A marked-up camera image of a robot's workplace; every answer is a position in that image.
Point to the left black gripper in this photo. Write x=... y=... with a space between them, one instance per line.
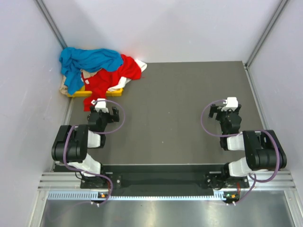
x=111 y=117

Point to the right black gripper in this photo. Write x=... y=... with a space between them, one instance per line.
x=215 y=109

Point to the blue t shirt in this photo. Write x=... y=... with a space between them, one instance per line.
x=74 y=60

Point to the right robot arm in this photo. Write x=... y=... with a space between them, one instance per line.
x=262 y=149

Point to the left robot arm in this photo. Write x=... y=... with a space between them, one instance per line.
x=72 y=143

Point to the red t shirt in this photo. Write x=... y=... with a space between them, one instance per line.
x=103 y=79

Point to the white t shirt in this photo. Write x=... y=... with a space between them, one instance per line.
x=123 y=80

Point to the beige t shirt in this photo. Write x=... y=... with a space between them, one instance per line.
x=85 y=75

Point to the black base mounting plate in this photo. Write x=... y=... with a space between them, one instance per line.
x=203 y=180

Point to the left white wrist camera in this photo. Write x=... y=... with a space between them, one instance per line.
x=99 y=104

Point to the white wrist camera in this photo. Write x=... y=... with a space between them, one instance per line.
x=231 y=103
x=99 y=104

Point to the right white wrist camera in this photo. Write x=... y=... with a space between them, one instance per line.
x=231 y=103

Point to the aluminium frame rail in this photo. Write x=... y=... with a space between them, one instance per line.
x=68 y=181

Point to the right corner aluminium post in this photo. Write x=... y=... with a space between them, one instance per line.
x=270 y=25

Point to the corner aluminium post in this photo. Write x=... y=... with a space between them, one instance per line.
x=51 y=22
x=270 y=25

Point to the left corner aluminium post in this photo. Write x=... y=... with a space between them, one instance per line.
x=51 y=22

